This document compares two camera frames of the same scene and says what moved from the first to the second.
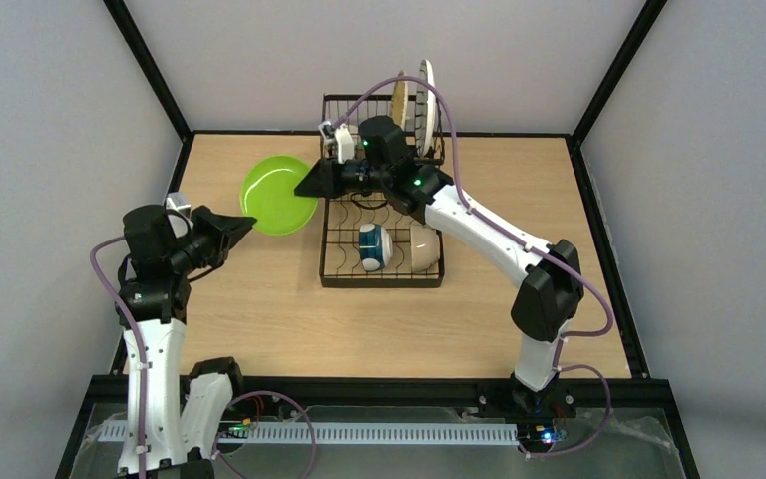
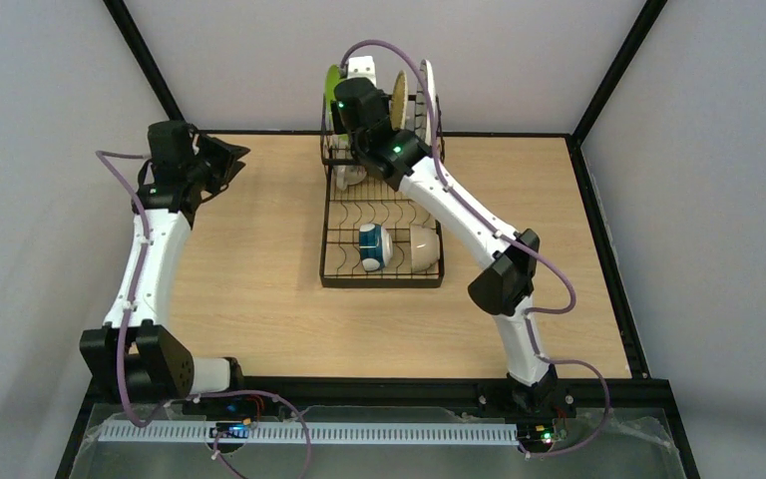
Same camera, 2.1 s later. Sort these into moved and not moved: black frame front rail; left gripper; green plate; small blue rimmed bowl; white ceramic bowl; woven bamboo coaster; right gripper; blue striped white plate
Moved: left gripper; green plate; right gripper
Not moved: woven bamboo coaster; black frame front rail; small blue rimmed bowl; blue striped white plate; white ceramic bowl
